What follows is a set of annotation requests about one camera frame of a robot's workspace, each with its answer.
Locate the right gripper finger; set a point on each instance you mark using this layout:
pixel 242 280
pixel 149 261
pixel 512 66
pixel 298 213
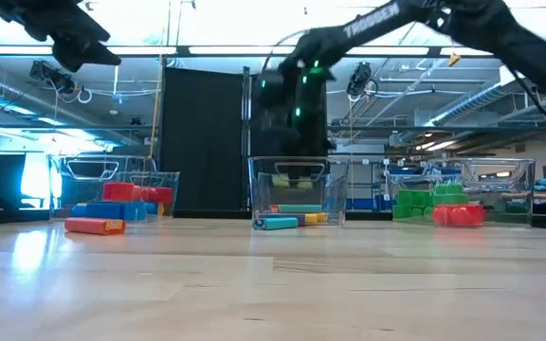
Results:
pixel 300 170

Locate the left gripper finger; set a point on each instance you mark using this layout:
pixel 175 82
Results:
pixel 85 54

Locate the teal block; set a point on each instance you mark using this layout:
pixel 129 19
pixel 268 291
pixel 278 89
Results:
pixel 275 223
pixel 300 208

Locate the salmon block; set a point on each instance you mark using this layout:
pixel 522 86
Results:
pixel 93 226
pixel 274 208

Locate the green studded block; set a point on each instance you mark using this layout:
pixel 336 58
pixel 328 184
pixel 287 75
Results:
pixel 453 199
pixel 408 211
pixel 415 197
pixel 449 188

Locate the red chunky block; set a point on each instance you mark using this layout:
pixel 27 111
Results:
pixel 157 195
pixel 119 192

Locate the yellow chunky block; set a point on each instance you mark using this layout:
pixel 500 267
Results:
pixel 160 209

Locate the blue rounded block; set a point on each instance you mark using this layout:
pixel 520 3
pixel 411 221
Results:
pixel 150 208
pixel 107 210

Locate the red studded block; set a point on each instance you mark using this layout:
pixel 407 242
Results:
pixel 478 214
pixel 449 216

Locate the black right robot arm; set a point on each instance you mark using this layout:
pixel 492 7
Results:
pixel 377 21

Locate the clear plastic bin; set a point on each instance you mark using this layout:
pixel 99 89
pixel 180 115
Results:
pixel 88 180
pixel 505 189
pixel 334 189

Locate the black ceiling-mounted device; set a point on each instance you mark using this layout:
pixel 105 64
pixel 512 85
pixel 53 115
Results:
pixel 360 78
pixel 55 83

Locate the black partition panel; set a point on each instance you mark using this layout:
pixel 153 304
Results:
pixel 202 142

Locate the yellow hanging ceiling tag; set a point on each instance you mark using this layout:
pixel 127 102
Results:
pixel 454 59

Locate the silver ventilation duct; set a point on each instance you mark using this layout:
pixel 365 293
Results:
pixel 472 102
pixel 17 95

